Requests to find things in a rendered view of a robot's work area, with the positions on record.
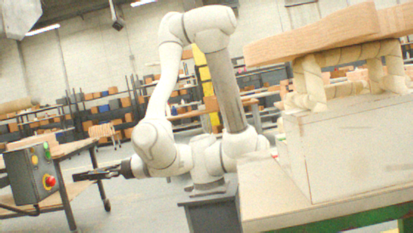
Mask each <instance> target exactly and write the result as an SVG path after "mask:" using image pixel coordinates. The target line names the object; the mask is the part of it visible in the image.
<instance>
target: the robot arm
mask: <svg viewBox="0 0 413 233"><path fill-rule="evenodd" d="M236 26H237V22H236V19H235V15H234V13H233V12H232V9H231V8H230V7H224V6H220V5H212V6H207V7H199V8H196V9H194V10H191V11H189V12H186V13H183V14H181V13H177V12H170V13H168V14H166V15H165V16H164V18H163V20H162V23H161V25H160V27H159V39H158V50H159V57H160V62H161V67H162V75H161V78H160V81H159V83H158V84H157V86H156V88H155V89H154V91H153V93H152V95H151V97H150V100H149V102H148V107H147V113H146V116H145V118H144V119H143V120H140V121H139V124H138V125H137V126H136V127H135V128H134V130H133V132H132V134H131V144H132V146H133V149H134V151H135V152H136V154H134V155H133V156H132V157H130V158H129V157H126V158H123V159H122V161H121V163H119V164H112V165H109V166H106V167H101V168H98V169H97V168H95V169H94V170H91V171H90V170H87V171H85V172H78V173H73V174H72V178H73V181H74V182H78V181H87V180H89V181H94V180H100V179H106V180H110V179H111V178H112V177H119V175H122V176H123V177H124V178H125V179H131V178H133V179H137V180H141V179H146V178H153V177H160V178H164V177H169V176H171V177H173V176H177V175H181V174H183V173H186V172H188V171H190V174H191V176H192V180H193V184H191V185H189V186H186V187H184V191H185V192H191V193H190V194H189V198H197V197H202V196H208V195H218V194H225V193H226V188H227V187H228V185H229V183H230V182H231V181H230V179H224V174H225V173H237V165H236V164H237V163H236V155H240V154H243V153H250V152H254V151H258V150H265V149H269V148H270V147H269V142H268V140H267V138H266V137H264V136H262V135H257V132H256V130H255V129H254V128H253V127H252V126H251V125H249V124H247V121H246V118H245V114H244V108H243V104H242V100H241V98H240V92H239V89H238V87H237V81H236V77H235V73H234V69H233V66H232V62H231V59H230V56H229V50H228V48H227V46H228V45H229V37H230V35H232V34H233V33H234V32H235V30H236ZM191 44H195V45H196V46H197V47H198V48H199V49H200V51H201V52H203V53H204V56H205V58H206V62H207V65H208V68H209V72H210V77H211V81H212V85H213V87H214V90H215V95H216V97H217V101H218V104H219V107H220V110H221V115H222V117H223V121H224V125H225V127H226V131H225V133H224V135H223V141H219V140H217V139H216V138H215V137H214V136H213V135H210V134H208V133H205V134H202V135H199V136H195V137H193V138H192V139H191V140H190V143H189V145H183V144H176V143H175V139H174V136H173V129H172V124H171V122H170V121H167V120H166V118H165V105H166V103H167V101H168V99H169V97H170V95H171V93H172V91H173V89H174V87H175V86H176V82H177V75H178V68H179V64H180V59H181V55H182V52H183V48H184V47H186V46H189V45H191Z"/></svg>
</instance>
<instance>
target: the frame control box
mask: <svg viewBox="0 0 413 233"><path fill-rule="evenodd" d="M44 142H46V143H47V145H48V148H47V149H44V145H43V142H38V143H35V144H31V145H25V146H23V147H19V148H15V149H12V150H9V151H7V152H3V153H2V156H3V159H4V164H5V167H6V172H7V177H8V179H9V182H10V186H11V190H12V191H13V197H14V201H15V205H16V206H23V205H25V206H26V205H30V204H33V207H35V209H36V212H28V211H26V210H23V209H19V208H16V207H13V206H9V205H6V204H2V203H0V208H2V209H7V210H10V211H12V212H17V213H20V214H23V215H27V216H30V217H37V216H39V215H40V213H41V208H40V206H39V203H40V202H41V201H43V200H44V199H46V198H48V197H49V196H50V195H53V194H54V193H55V192H57V191H59V190H60V186H59V183H58V178H57V175H56V172H55V167H54V164H53V160H52V154H51V156H50V158H47V157H46V151H49V152H50V153H51V150H50V148H49V143H48V141H44ZM30 146H33V147H34V150H35V152H34V153H33V154H30V151H29V148H30ZM33 156H37V158H38V163H37V164H33V162H32V157H33ZM49 176H53V177H54V178H55V180H56V183H55V185H54V186H53V187H50V186H49V185H47V184H46V180H47V179H48V177H49Z"/></svg>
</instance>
